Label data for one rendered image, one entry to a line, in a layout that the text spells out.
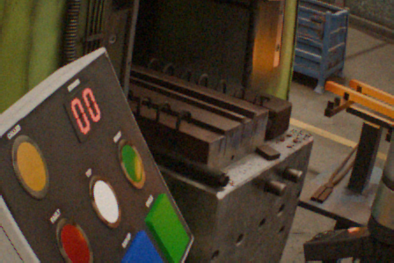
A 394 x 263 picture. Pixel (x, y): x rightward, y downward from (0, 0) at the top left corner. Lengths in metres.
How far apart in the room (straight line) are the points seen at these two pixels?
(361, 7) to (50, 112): 8.44
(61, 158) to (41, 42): 0.34
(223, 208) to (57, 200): 0.56
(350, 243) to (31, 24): 0.55
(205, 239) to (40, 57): 0.46
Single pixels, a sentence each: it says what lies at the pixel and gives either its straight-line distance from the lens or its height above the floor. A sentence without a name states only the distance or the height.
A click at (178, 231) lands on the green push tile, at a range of 0.72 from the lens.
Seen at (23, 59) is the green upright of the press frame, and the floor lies 1.15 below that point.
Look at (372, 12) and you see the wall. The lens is 8.82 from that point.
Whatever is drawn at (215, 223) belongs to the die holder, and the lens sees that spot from 1.03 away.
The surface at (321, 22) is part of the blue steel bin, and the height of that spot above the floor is 0.60.
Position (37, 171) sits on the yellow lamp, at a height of 1.16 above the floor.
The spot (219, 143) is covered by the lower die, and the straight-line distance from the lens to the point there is 1.05.
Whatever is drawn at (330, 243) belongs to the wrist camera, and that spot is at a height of 1.08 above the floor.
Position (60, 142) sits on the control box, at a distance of 0.54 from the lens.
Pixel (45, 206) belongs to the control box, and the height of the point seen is 1.13.
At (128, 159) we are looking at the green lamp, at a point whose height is 1.10.
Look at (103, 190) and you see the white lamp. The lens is 0.58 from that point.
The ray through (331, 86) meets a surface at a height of 0.94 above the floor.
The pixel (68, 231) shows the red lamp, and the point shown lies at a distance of 0.50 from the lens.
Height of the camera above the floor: 1.39
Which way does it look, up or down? 21 degrees down
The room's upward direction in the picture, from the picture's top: 7 degrees clockwise
